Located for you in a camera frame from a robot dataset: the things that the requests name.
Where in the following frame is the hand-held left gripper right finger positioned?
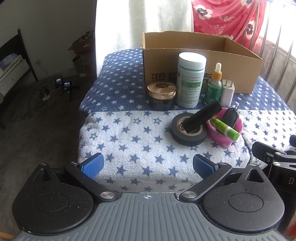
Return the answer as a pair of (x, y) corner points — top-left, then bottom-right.
(179, 154), (270, 202)

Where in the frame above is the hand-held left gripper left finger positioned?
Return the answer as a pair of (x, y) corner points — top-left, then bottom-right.
(32, 152), (117, 202)

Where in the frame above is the pink bowl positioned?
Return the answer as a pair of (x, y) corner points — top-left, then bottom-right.
(206, 107), (244, 148)

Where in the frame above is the black tape roll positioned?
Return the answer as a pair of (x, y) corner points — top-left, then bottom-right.
(171, 113), (207, 146)

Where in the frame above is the green glue stick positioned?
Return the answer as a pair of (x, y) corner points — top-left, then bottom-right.
(210, 117), (240, 141)

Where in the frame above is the black cylindrical tube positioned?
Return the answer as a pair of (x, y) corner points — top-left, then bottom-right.
(184, 100), (222, 134)

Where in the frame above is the black car key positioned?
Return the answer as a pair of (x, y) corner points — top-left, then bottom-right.
(221, 105), (240, 128)

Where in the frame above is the white charger plug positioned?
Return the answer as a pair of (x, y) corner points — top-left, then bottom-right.
(220, 79), (236, 107)

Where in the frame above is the green dropper bottle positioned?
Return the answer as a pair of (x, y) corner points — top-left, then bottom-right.
(205, 62), (223, 105)

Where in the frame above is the black jar with gold lid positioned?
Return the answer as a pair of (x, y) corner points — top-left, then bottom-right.
(147, 81), (178, 111)

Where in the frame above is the white pill bottle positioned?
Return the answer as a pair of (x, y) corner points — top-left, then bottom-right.
(177, 52), (207, 108)

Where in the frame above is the brown cardboard box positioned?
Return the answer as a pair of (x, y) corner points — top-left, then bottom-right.
(142, 31), (264, 94)

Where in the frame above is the white star-print towel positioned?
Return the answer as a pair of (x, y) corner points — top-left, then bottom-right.
(77, 109), (296, 193)

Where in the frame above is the blue star-print blanket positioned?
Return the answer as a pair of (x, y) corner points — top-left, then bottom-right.
(79, 47), (294, 118)

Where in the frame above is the closed background cardboard box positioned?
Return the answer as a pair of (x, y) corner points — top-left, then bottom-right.
(73, 52), (97, 75)

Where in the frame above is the metal railing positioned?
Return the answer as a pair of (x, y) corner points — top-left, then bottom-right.
(240, 0), (296, 109)

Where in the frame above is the open background cardboard box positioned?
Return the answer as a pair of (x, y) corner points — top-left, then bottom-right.
(67, 31), (96, 55)

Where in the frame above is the white bed mattress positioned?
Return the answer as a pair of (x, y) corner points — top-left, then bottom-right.
(0, 53), (30, 98)

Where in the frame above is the red floral cloth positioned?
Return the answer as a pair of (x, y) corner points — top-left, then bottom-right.
(191, 0), (269, 50)

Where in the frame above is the white patterned curtain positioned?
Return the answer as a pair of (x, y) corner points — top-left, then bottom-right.
(96, 0), (193, 79)

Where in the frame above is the white power strip with cables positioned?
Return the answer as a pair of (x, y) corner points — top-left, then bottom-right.
(11, 83), (56, 119)

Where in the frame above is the black bed frame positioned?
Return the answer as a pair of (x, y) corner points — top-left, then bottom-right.
(0, 28), (38, 129)

